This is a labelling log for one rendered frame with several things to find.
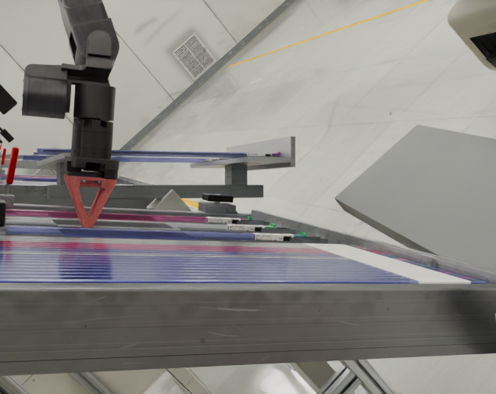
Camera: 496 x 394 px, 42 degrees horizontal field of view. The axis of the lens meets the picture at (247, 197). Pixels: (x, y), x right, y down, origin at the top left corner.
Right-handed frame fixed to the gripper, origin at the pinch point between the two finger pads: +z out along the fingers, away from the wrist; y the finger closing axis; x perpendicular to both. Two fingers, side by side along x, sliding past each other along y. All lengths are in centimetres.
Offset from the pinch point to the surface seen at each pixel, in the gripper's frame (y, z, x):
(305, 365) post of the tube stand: -41, 37, 58
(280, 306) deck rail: 49.1, 1.2, 9.1
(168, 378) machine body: -17.4, 30.0, 18.5
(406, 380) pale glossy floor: -46, 44, 91
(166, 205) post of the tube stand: -41.1, 0.1, 22.0
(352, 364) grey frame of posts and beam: -21, 30, 59
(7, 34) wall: -760, -144, -8
